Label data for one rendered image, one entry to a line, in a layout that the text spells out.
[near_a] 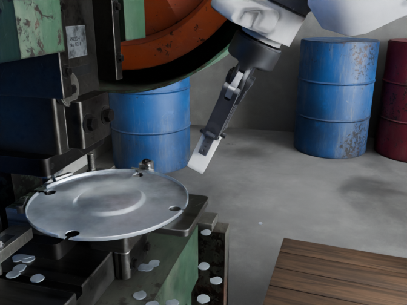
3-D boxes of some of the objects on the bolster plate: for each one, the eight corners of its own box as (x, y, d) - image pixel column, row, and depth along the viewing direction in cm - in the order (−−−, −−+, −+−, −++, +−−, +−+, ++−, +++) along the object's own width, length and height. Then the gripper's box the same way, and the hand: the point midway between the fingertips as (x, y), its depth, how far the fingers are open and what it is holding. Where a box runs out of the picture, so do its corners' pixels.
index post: (155, 196, 98) (154, 157, 95) (151, 201, 96) (149, 161, 92) (145, 195, 99) (143, 156, 96) (139, 200, 96) (137, 160, 93)
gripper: (279, 53, 57) (205, 195, 66) (286, 46, 68) (223, 166, 78) (229, 28, 57) (163, 171, 66) (245, 25, 69) (187, 146, 78)
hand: (203, 151), depth 71 cm, fingers closed
